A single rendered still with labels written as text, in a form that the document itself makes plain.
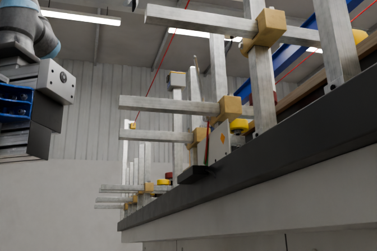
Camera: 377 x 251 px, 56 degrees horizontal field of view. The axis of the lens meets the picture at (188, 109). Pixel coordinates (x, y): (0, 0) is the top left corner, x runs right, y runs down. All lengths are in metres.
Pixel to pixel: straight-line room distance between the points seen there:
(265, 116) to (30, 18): 0.83
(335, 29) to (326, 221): 0.30
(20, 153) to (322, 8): 0.77
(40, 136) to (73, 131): 7.93
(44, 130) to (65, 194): 7.59
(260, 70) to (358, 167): 0.35
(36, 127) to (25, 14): 0.41
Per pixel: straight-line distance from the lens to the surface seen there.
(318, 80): 0.96
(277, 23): 0.80
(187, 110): 0.94
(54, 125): 1.09
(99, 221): 8.57
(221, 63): 1.08
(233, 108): 0.95
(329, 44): 0.60
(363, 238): 0.86
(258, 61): 0.82
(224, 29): 0.79
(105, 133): 8.96
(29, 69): 1.09
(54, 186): 8.66
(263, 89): 0.79
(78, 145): 8.84
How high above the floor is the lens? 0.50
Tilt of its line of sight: 21 degrees up
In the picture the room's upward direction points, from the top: 2 degrees counter-clockwise
